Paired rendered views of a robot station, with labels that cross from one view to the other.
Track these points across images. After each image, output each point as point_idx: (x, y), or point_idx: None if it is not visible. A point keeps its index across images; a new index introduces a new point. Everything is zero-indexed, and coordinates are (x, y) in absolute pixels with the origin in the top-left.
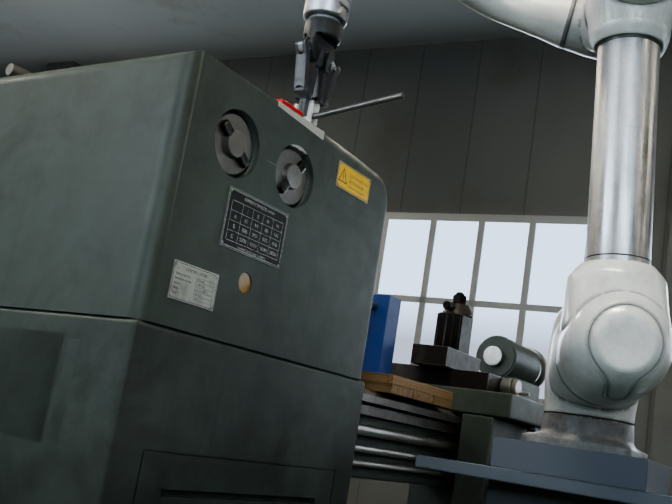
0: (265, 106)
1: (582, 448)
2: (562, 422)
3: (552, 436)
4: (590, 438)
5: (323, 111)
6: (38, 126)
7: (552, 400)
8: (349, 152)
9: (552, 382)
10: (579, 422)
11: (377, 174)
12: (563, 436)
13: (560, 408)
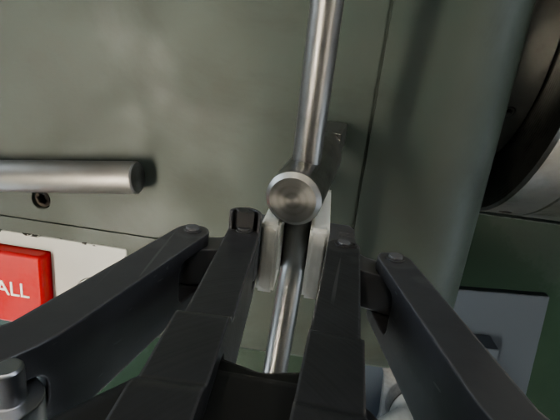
0: None
1: (380, 398)
2: (390, 397)
3: (384, 382)
4: (383, 409)
5: (273, 315)
6: None
7: (402, 400)
8: (247, 347)
9: (394, 412)
10: (387, 410)
11: (382, 366)
12: (384, 390)
13: (394, 402)
